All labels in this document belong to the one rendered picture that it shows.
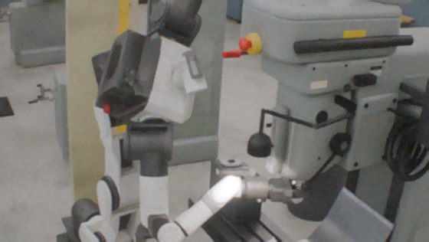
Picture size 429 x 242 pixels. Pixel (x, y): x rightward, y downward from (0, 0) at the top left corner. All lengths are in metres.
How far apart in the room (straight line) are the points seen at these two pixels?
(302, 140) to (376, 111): 0.27
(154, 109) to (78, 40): 1.53
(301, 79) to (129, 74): 0.52
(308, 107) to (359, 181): 0.64
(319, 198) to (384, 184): 1.88
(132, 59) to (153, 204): 0.45
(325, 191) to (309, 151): 2.23
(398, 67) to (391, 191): 0.50
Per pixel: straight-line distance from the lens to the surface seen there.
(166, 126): 1.81
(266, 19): 1.59
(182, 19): 1.92
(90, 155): 3.55
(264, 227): 2.35
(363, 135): 1.87
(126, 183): 2.26
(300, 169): 1.80
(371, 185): 2.23
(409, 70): 1.93
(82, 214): 2.70
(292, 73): 1.67
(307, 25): 1.56
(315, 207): 4.06
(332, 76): 1.68
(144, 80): 1.79
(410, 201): 2.13
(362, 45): 1.66
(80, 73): 3.33
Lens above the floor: 2.20
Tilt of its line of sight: 24 degrees down
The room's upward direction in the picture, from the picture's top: 4 degrees clockwise
